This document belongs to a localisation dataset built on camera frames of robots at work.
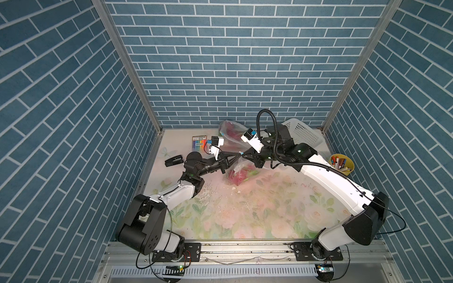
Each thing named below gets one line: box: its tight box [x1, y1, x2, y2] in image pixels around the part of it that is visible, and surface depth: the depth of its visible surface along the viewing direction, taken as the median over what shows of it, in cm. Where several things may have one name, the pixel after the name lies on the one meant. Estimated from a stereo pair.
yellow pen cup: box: [329, 153, 355, 177], surface depth 91 cm
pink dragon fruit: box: [228, 165, 259, 186], surface depth 86 cm
